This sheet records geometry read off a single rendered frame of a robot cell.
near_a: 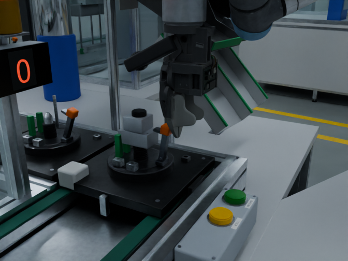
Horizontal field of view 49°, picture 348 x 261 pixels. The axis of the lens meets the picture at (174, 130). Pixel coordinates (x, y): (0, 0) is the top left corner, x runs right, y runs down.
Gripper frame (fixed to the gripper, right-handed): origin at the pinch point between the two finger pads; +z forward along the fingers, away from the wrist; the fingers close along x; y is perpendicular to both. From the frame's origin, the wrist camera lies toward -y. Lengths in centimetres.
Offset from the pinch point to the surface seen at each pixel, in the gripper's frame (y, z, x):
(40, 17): -88, -14, 54
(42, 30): -88, -9, 53
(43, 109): -83, 20, 44
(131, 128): -8.5, 0.3, -2.1
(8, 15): -17.4, -22.2, -19.9
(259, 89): 3.1, 2.9, 47.6
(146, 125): -6.0, -0.1, -0.3
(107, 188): -8.6, 9.7, -10.5
